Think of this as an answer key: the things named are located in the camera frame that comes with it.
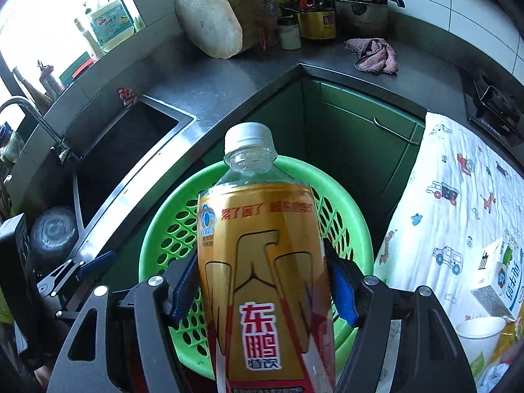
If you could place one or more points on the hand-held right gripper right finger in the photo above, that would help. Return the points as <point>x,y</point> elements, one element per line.
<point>344,294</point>

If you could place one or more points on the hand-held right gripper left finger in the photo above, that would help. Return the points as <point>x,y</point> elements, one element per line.
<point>182,290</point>

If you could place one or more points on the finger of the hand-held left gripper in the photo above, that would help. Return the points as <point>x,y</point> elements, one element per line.
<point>98,262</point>

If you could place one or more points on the green plastic basket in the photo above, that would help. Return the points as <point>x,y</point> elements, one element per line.
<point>163,233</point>

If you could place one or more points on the yellow and red drink bottle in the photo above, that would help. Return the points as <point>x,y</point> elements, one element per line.
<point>262,254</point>

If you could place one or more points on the white paper cup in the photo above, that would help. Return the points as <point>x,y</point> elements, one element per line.
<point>479,339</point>

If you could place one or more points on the white drink carton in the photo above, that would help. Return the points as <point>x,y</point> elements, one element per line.
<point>503,278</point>

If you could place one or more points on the silver foil wrapper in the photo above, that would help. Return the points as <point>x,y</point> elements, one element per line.
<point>501,378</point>

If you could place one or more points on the round steel bowl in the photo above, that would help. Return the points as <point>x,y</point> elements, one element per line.
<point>53,233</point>

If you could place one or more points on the blue-lidded jar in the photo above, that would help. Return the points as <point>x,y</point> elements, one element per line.
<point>12,147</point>

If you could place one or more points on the steel kitchen sink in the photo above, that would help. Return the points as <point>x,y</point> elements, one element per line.
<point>123,139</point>

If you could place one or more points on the printed blanket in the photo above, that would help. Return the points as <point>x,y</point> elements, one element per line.
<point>450,213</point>

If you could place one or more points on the steel faucet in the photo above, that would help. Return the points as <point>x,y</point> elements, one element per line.
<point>24,106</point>

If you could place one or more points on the red scrub cloth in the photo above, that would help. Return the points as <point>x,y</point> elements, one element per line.
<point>127,97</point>

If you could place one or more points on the steel utensil holder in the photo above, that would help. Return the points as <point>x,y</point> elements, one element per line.
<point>51,82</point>

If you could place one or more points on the red flat box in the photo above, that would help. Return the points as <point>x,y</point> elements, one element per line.
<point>77,69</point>

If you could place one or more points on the small slim bottle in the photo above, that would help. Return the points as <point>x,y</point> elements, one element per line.
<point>86,39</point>

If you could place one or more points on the clear detergent jug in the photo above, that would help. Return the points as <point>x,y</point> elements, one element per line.
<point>110,24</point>

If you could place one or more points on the pink rag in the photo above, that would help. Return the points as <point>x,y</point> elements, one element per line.
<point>374,57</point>

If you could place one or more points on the black gas stove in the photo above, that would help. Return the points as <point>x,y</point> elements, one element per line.
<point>491,102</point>

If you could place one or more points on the window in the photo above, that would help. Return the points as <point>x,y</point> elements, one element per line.
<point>41,8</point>

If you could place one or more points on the round wooden chopping block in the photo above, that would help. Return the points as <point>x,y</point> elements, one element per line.
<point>208,24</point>

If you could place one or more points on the small white jar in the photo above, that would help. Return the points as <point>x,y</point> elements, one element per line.
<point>290,35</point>

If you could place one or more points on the large cooking oil bottle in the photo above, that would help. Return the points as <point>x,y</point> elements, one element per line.
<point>315,20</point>

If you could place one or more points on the steel pressure cooker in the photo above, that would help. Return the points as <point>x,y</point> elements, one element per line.
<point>360,12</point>

